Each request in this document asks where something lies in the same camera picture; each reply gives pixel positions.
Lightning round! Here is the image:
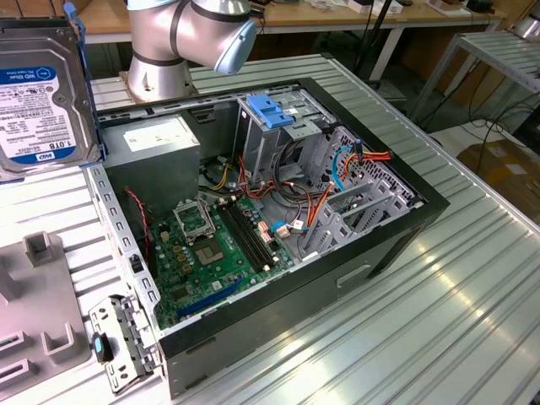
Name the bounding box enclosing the green motherboard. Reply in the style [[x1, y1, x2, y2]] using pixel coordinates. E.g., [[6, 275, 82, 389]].
[[147, 196, 296, 330]]

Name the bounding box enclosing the blue data wire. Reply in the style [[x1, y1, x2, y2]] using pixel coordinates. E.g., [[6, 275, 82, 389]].
[[331, 138, 365, 191]]

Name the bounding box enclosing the orange red power wire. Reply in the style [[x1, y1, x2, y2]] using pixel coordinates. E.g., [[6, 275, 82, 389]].
[[343, 149, 393, 178]]

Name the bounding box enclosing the metal expansion card retainer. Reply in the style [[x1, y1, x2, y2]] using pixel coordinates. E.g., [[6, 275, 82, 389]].
[[88, 294, 164, 396]]

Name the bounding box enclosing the blue wire white connector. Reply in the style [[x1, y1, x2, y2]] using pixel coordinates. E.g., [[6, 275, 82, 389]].
[[269, 219, 305, 240]]

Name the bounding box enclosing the blue plastic drive latch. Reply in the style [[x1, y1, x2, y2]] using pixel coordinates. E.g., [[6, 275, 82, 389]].
[[246, 93, 296, 130]]

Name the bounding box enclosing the orange red wire bundle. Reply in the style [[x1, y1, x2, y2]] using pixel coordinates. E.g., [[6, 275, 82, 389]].
[[235, 155, 337, 233]]

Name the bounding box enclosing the black PC case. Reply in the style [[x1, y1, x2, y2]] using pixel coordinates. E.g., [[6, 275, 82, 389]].
[[82, 77, 451, 400]]

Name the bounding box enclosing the blue expansion slot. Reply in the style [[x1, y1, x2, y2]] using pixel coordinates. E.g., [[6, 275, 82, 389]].
[[175, 276, 245, 321]]

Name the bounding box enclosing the metal socket cover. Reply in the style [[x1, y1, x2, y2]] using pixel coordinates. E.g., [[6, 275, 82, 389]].
[[172, 201, 217, 244]]

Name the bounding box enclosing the grey metal drive cage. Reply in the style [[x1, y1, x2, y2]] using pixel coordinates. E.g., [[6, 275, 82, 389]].
[[234, 90, 338, 186]]

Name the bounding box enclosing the metal slat side table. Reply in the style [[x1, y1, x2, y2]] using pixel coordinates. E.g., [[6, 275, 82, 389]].
[[411, 31, 540, 123]]

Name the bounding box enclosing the CPU socket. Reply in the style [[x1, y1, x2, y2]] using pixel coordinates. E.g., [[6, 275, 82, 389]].
[[192, 238, 227, 269]]

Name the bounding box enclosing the black RAM slot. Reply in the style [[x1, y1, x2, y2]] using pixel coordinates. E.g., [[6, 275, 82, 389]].
[[229, 197, 279, 265], [217, 201, 271, 273]]

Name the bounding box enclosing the grey power supply unit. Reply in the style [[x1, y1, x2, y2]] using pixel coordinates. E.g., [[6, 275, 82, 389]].
[[103, 113, 203, 216]]

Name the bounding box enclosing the yellow black wire bundle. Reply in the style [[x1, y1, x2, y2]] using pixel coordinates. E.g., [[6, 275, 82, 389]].
[[208, 164, 232, 192]]

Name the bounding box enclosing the cardboard box on floor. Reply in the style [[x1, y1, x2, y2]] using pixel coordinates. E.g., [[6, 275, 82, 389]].
[[457, 141, 540, 212]]

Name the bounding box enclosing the black latch with blue tab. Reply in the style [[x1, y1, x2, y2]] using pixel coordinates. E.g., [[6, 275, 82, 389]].
[[90, 332, 115, 364]]

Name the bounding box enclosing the grey metal disk bay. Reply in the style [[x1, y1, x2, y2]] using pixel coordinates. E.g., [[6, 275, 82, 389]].
[[301, 175, 425, 265]]

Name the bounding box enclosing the grey parts rack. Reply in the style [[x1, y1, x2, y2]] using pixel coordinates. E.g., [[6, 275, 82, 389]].
[[0, 234, 94, 392]]

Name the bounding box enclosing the hard disk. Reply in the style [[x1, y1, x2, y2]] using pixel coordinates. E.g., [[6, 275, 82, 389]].
[[0, 2, 107, 183]]

